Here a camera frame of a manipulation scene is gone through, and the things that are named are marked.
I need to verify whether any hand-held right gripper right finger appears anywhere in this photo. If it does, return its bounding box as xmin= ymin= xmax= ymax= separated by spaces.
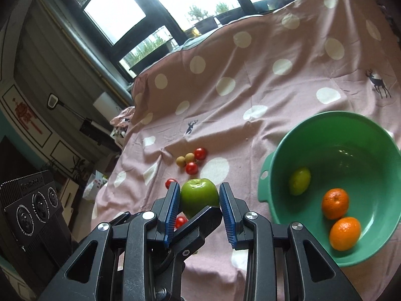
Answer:
xmin=219 ymin=182 xmax=364 ymax=301

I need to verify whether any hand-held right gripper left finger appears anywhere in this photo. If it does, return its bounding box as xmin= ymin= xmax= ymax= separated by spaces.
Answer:
xmin=38 ymin=182 xmax=182 ymax=301

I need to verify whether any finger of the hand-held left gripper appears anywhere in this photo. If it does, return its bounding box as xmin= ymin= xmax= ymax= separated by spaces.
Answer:
xmin=155 ymin=205 xmax=223 ymax=278

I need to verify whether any green apple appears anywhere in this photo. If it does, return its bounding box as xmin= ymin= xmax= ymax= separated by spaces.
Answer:
xmin=180 ymin=178 xmax=220 ymax=220

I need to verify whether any small green lime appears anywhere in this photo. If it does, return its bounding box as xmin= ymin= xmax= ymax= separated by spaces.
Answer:
xmin=288 ymin=167 xmax=312 ymax=196

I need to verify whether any orange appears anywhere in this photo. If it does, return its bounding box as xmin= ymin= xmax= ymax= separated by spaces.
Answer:
xmin=329 ymin=216 xmax=362 ymax=252
xmin=322 ymin=188 xmax=350 ymax=220

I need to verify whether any green plastic bowl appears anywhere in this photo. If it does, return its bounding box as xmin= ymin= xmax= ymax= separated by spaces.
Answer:
xmin=257 ymin=111 xmax=397 ymax=259

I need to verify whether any potted plant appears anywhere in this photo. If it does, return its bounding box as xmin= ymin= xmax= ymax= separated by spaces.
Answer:
xmin=70 ymin=157 xmax=86 ymax=182

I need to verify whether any white plastic bag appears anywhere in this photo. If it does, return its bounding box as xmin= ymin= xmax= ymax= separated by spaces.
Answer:
xmin=83 ymin=171 xmax=107 ymax=201

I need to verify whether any white printed tote bag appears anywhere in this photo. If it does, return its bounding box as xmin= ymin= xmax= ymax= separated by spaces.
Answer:
xmin=111 ymin=125 xmax=130 ymax=146

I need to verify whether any red knot ornament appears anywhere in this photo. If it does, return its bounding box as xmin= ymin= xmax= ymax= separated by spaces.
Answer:
xmin=13 ymin=99 xmax=44 ymax=135

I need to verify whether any crumpled pink cloth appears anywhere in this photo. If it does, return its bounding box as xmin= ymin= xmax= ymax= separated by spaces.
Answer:
xmin=110 ymin=107 xmax=135 ymax=129

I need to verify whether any pink polka dot blanket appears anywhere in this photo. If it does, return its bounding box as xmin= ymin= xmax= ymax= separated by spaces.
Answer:
xmin=91 ymin=0 xmax=401 ymax=301

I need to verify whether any black window planter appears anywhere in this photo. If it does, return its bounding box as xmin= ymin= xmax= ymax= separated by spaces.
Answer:
xmin=193 ymin=16 xmax=217 ymax=34
xmin=128 ymin=42 xmax=173 ymax=76
xmin=216 ymin=6 xmax=249 ymax=26

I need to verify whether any black long-handled tool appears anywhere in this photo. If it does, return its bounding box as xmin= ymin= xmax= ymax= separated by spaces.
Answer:
xmin=47 ymin=93 xmax=107 ymax=141

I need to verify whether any black window frame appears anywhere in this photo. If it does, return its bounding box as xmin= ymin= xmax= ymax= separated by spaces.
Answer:
xmin=53 ymin=0 xmax=317 ymax=79

